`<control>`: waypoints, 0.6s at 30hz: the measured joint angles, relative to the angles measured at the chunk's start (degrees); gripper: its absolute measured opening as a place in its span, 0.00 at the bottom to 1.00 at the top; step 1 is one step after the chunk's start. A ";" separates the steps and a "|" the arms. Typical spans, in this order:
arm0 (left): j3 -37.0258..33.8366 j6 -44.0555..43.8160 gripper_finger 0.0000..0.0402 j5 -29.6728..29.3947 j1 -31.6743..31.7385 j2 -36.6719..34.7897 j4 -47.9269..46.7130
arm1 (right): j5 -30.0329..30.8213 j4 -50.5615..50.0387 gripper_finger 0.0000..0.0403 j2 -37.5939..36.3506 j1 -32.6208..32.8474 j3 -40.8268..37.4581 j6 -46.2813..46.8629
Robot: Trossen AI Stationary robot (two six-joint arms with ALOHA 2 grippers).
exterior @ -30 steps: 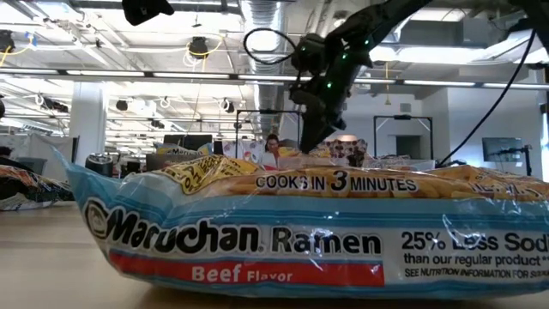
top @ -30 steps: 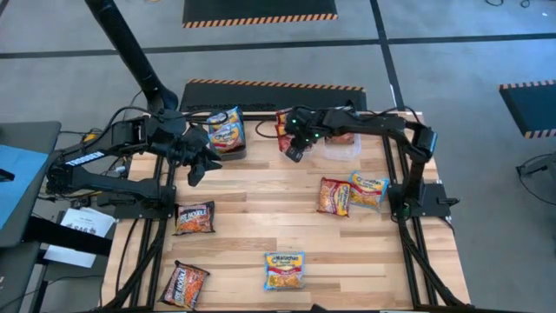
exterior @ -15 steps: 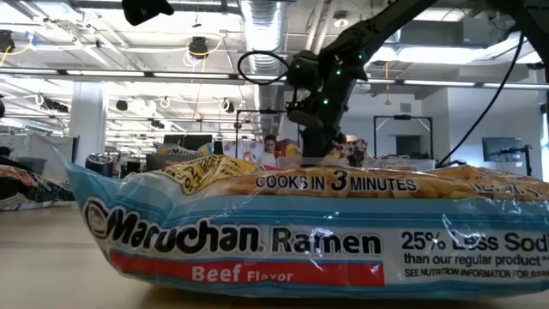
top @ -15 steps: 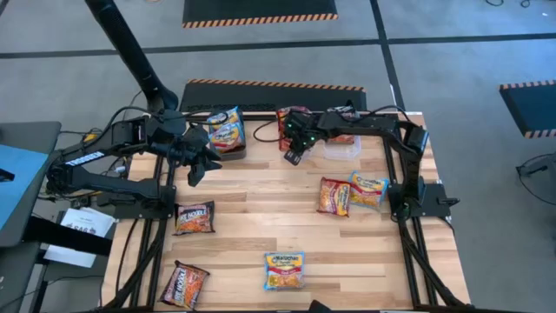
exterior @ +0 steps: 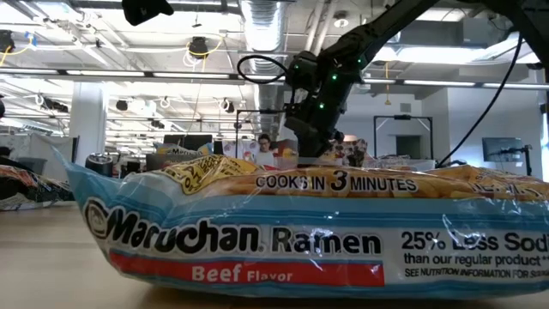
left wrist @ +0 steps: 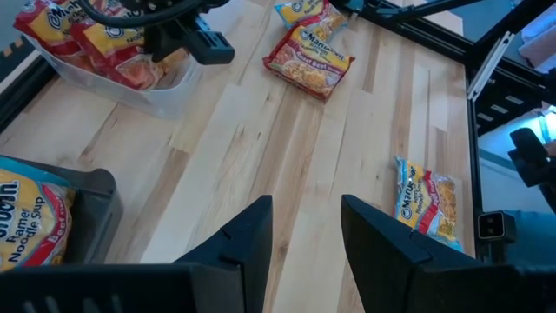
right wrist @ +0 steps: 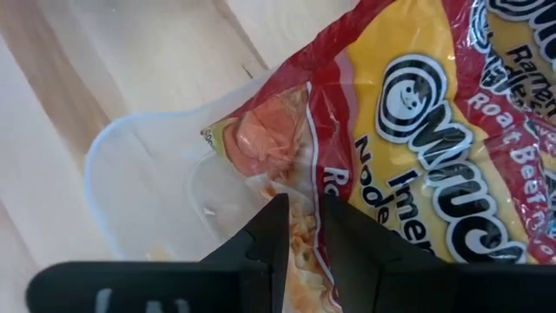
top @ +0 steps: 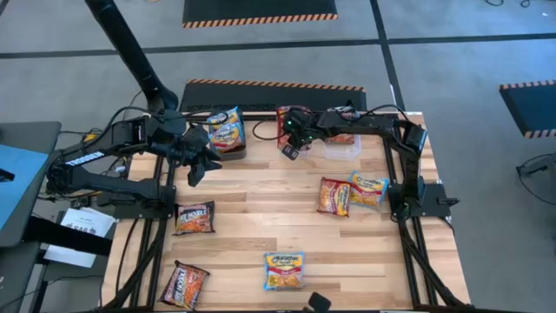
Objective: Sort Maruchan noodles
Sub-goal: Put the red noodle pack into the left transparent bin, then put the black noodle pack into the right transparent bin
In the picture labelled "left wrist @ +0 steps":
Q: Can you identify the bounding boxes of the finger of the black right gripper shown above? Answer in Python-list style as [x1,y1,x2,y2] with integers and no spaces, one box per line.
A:
[143,29,187,63]
[183,27,236,67]

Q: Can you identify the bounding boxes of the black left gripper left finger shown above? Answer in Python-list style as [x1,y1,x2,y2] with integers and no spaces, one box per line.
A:
[172,194,275,313]

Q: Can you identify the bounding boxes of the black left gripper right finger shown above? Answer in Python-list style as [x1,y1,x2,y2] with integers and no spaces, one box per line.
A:
[340,193,479,313]

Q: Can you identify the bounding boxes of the red Maruchan ramen packet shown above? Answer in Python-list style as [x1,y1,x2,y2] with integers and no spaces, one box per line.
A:
[12,0,86,60]
[69,15,169,91]
[262,15,356,103]

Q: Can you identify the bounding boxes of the blue Maruchan ramen packet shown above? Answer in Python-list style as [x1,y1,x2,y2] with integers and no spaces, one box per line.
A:
[393,155,465,254]
[273,0,348,43]
[0,155,77,274]

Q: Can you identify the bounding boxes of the clear plastic bin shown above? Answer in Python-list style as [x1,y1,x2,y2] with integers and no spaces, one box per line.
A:
[23,30,205,121]

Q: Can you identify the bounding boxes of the black striped-edge floor mat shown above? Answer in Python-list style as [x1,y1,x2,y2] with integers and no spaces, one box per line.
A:
[0,34,31,83]

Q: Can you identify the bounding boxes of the dark grey plastic bin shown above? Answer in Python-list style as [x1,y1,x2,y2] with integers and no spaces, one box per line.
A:
[0,154,125,267]

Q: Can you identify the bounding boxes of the black office chair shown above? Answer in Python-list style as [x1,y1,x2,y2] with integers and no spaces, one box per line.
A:
[506,127,556,205]

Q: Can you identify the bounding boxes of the white metal bar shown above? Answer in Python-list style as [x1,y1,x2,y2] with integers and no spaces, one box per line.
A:
[467,30,517,102]

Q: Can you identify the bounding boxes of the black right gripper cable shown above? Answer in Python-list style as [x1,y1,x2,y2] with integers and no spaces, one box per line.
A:
[76,0,208,29]

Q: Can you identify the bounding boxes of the small black table camera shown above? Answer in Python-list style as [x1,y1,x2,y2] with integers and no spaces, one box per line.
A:
[476,210,519,244]

